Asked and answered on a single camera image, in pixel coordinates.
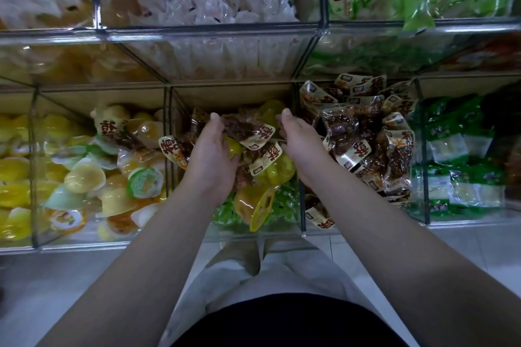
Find pile of brown snack packets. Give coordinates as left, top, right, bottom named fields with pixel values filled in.
left=300, top=73, right=416, bottom=230

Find person's left hand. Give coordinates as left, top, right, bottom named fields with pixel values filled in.
left=181, top=112, right=241, bottom=201

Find person's left forearm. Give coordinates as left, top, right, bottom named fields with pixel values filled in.
left=36, top=184, right=237, bottom=347

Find person's right hand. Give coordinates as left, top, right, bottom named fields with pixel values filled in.
left=279, top=108, right=335, bottom=189

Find pile of green bamboo packets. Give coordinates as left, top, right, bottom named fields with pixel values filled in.
left=411, top=94, right=510, bottom=220

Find person's right forearm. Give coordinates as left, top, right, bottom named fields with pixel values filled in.
left=305, top=165, right=521, bottom=347

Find light grey shorts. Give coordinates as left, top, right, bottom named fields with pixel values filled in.
left=158, top=237, right=384, bottom=347

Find pile of yellow jelly cups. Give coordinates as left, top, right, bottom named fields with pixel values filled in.
left=0, top=111, right=37, bottom=246

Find single brown snack packet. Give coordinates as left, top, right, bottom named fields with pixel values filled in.
left=158, top=134, right=190, bottom=170
left=248, top=141, right=284, bottom=178

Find pile of pastel jelly cups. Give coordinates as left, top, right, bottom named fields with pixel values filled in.
left=36, top=102, right=172, bottom=243

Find black shirt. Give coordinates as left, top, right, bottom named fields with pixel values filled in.
left=175, top=294, right=408, bottom=347

